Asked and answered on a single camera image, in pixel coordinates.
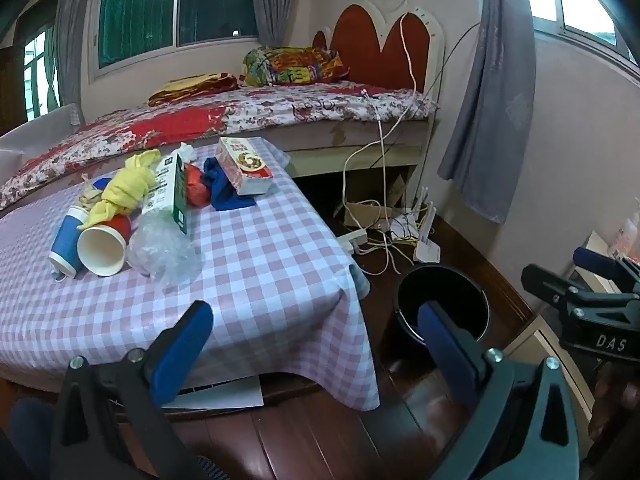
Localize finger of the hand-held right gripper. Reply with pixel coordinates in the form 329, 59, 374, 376
573, 247, 640, 294
521, 264, 640, 319

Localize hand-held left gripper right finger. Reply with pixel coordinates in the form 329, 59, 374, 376
417, 301, 583, 480

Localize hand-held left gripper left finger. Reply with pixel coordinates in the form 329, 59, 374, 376
50, 301, 215, 480

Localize black bucket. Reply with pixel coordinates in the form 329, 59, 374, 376
385, 262, 492, 376

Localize clear plastic bag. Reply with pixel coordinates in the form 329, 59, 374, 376
125, 210, 201, 288

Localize red paper cup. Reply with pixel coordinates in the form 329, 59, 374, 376
76, 214, 132, 277

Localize blue paper cup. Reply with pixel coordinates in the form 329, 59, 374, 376
48, 205, 93, 278

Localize red plastic bag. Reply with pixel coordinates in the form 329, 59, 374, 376
182, 162, 211, 207

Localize blue cloth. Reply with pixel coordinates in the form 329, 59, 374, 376
202, 156, 258, 212

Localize green white milk carton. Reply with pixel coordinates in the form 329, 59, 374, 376
140, 146, 191, 237

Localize yellow cloth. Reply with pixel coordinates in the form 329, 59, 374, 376
77, 149, 163, 231

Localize red white food box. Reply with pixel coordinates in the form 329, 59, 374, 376
216, 136, 275, 196

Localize beige board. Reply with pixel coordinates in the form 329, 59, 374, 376
570, 230, 621, 281

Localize white pump bottle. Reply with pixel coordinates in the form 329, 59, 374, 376
615, 210, 640, 261

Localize flat beige cardboard box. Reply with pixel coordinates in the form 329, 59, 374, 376
502, 310, 598, 413

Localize white router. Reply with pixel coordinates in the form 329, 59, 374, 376
412, 187, 442, 263

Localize pink checkered tablecloth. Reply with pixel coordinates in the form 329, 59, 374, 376
0, 137, 381, 411

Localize white modem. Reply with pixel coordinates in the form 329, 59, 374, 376
387, 212, 416, 241

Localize white power strip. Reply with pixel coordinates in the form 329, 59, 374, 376
340, 229, 368, 253

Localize person's dark blue pants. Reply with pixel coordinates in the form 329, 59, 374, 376
7, 399, 56, 466

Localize grey patterned curtain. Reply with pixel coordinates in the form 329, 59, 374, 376
437, 0, 538, 224

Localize floral bedspread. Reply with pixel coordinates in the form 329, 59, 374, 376
0, 82, 441, 211

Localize mauve mattress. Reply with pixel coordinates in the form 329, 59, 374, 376
270, 110, 433, 153

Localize window with white sill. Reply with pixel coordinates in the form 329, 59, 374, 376
525, 0, 640, 61

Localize white cardboard sheet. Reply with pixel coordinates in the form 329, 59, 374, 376
0, 105, 81, 171

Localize folded yellow red blanket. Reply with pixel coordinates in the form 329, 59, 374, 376
148, 74, 240, 107

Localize red heart-shaped headboard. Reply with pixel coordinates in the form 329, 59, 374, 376
312, 2, 446, 96

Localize colourful pillow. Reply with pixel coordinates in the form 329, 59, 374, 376
242, 46, 346, 87

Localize narrow window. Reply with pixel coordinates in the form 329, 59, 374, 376
22, 25, 63, 121

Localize brown wooden door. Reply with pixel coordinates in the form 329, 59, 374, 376
0, 45, 26, 136

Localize large green tinted window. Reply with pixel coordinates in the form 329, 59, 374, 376
90, 0, 261, 78

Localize yellow network cable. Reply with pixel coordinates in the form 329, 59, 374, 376
387, 205, 431, 248

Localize white charging cable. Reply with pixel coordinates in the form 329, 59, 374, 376
362, 89, 401, 276

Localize beige bed frame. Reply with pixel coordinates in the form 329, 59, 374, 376
285, 142, 431, 178

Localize black cable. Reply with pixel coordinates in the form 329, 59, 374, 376
410, 22, 483, 211

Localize white hanging cable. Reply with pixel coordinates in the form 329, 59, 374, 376
342, 0, 431, 241

